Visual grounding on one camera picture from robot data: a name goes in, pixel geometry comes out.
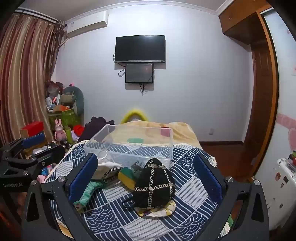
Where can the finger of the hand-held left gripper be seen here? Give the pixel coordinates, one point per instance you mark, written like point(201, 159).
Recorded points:
point(52, 154)
point(33, 141)

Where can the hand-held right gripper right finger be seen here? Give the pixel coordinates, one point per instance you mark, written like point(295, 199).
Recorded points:
point(208, 178)

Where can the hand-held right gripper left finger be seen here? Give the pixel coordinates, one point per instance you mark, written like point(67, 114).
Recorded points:
point(82, 178)

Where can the green and yellow sponge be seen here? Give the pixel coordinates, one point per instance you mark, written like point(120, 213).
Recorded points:
point(127, 179)

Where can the clear plastic box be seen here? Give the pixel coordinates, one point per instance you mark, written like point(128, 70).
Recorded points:
point(152, 151)

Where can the red box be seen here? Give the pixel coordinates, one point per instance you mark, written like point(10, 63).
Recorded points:
point(32, 128)

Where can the mint green knitted cloth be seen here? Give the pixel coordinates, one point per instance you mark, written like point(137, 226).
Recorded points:
point(90, 191)

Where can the blue wave-patterned blanket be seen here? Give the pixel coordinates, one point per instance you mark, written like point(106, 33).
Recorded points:
point(186, 185)

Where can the pink bunny toy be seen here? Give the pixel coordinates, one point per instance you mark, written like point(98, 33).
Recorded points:
point(60, 132)

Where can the green bottle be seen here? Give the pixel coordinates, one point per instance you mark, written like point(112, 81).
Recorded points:
point(68, 134)

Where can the green storage bag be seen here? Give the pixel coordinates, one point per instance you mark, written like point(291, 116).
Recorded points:
point(66, 119)

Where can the yellow blanket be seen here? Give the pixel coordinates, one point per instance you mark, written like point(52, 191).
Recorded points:
point(182, 134)

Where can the floral yellow cloth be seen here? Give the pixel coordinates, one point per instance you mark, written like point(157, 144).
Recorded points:
point(167, 210)

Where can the dark grey-green cloth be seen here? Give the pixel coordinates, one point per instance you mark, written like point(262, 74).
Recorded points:
point(137, 170)

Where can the pink sponge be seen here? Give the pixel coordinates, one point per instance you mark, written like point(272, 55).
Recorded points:
point(165, 132)

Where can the grey neck pillow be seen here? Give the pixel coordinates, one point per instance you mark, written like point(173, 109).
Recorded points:
point(78, 97)

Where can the striped brown curtain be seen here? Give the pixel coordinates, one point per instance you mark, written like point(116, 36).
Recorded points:
point(25, 76)

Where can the white appliance with stickers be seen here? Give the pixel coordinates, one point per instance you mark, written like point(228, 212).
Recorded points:
point(279, 190)

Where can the white air conditioner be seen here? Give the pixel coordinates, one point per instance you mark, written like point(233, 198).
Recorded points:
point(87, 24)

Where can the small black wall monitor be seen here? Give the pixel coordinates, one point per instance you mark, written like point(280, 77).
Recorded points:
point(139, 73)

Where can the curtain rail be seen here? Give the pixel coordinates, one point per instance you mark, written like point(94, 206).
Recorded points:
point(37, 15)

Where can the black wall television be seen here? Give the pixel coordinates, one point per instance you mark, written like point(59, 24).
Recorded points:
point(140, 48)

